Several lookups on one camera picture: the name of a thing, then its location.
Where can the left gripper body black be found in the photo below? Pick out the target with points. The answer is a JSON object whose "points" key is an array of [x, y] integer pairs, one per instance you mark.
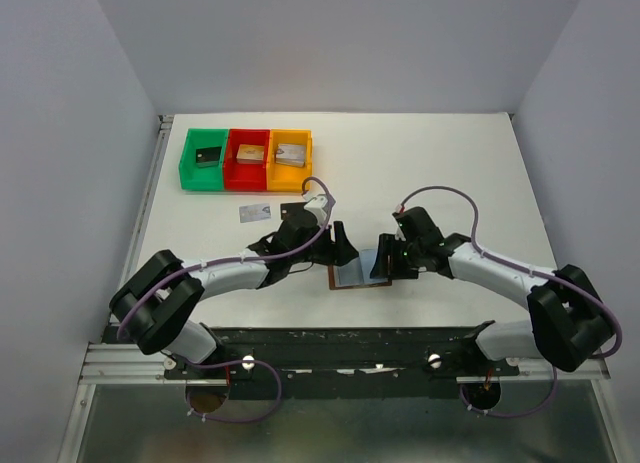
{"points": [[322, 250]]}

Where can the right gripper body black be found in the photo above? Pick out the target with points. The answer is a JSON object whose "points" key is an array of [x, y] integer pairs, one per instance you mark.
{"points": [[409, 260]]}

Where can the brown leather card holder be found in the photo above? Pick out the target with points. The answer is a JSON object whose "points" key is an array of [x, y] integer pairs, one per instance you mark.
{"points": [[356, 273]]}

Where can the black VIP card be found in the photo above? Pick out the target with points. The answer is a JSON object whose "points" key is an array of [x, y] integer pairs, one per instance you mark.
{"points": [[290, 209]]}

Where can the silver VIP card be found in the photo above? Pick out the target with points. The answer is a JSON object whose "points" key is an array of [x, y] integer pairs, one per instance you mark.
{"points": [[254, 212]]}

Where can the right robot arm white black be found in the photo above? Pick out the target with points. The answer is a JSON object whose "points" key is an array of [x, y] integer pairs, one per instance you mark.
{"points": [[565, 326]]}

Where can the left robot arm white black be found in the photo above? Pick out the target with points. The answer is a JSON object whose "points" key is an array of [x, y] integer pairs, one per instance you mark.
{"points": [[154, 306]]}

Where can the silver card stack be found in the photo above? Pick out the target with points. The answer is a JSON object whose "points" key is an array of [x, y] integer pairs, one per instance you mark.
{"points": [[291, 155]]}

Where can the tan card stack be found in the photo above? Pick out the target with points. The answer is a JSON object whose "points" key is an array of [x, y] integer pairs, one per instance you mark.
{"points": [[250, 154]]}

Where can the orange plastic bin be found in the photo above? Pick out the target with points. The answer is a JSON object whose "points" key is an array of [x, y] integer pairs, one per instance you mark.
{"points": [[281, 178]]}

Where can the right white knob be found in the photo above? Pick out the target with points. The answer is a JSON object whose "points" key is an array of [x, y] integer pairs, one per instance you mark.
{"points": [[434, 360]]}

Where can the white knob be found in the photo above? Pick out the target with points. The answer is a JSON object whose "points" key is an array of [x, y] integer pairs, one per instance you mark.
{"points": [[248, 362], [434, 360]]}

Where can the red plastic bin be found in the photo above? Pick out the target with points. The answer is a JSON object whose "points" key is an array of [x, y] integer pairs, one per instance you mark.
{"points": [[244, 167]]}

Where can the left white knob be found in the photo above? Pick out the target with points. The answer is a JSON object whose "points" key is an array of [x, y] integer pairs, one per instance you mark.
{"points": [[248, 362]]}

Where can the green plastic bin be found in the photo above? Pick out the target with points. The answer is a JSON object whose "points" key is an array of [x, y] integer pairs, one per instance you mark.
{"points": [[196, 179]]}

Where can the aluminium frame rail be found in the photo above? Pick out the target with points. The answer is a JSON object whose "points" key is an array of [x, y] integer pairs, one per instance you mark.
{"points": [[369, 162]]}

